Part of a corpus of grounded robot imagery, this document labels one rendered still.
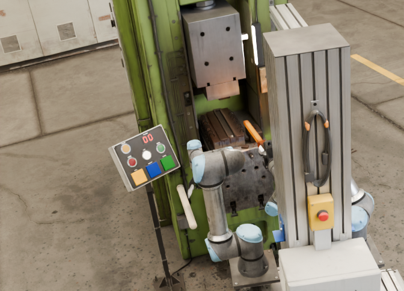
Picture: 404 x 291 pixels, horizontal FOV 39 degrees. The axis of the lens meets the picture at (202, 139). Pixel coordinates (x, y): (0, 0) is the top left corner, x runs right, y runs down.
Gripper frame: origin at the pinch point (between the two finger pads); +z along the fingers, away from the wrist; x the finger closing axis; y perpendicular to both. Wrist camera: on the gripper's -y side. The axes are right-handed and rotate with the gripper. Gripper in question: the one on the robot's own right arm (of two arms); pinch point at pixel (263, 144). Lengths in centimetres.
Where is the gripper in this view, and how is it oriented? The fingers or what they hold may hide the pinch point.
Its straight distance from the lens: 313.6
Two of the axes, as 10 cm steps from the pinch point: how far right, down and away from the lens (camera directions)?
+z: -2.1, -4.4, 8.7
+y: 1.5, 8.7, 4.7
